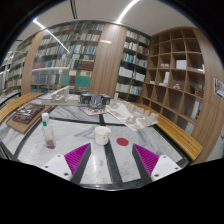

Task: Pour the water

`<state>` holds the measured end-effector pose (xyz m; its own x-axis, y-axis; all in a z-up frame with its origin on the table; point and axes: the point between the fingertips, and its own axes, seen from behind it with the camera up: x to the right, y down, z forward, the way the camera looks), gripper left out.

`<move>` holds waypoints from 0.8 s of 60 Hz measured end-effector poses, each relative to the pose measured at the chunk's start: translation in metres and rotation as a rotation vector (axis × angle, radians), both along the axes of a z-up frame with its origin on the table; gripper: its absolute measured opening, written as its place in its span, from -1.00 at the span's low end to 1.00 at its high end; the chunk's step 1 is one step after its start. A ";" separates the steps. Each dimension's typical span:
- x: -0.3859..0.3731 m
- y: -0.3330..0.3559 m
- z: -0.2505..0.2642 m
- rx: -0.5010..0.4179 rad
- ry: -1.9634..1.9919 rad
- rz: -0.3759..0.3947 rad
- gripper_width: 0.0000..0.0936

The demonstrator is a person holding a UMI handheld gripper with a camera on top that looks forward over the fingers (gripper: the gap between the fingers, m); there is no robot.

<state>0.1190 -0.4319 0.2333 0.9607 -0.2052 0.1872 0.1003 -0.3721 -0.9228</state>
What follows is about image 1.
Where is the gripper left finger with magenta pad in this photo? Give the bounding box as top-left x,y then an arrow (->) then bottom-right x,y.
42,143 -> 91,184

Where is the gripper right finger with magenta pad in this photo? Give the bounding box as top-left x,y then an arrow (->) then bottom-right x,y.
132,144 -> 181,185

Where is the clear plastic bottle white cap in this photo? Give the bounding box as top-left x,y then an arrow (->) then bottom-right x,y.
42,113 -> 56,149

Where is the wooden bench right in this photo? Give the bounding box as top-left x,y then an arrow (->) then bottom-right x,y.
129,102 -> 204,162

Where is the wooden bench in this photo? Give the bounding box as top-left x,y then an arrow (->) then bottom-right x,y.
129,102 -> 204,162
0,92 -> 41,124

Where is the white paper cup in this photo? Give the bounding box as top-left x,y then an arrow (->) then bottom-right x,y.
94,126 -> 111,146

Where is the dark building model centre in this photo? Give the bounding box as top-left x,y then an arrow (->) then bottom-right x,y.
79,93 -> 111,115

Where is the brown relief model board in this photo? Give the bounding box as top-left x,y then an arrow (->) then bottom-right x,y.
6,103 -> 50,134

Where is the white architectural model left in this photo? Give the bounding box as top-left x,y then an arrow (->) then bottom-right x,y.
33,86 -> 80,106

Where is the wooden bench left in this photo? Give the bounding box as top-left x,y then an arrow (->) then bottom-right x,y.
0,92 -> 41,124

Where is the wooden cubby shelf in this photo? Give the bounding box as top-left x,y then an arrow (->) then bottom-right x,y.
141,27 -> 205,134

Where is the bookshelf with books centre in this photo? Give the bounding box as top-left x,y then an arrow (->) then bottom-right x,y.
31,21 -> 104,93

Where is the bookshelf with books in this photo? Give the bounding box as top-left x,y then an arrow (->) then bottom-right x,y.
31,21 -> 104,93
115,29 -> 150,102

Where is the bookshelf with books right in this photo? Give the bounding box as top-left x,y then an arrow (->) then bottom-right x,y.
115,29 -> 150,102

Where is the bookshelf far left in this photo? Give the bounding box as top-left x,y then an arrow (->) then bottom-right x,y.
0,38 -> 33,96

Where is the poster on wall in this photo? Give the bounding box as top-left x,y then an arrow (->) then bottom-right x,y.
214,78 -> 224,100

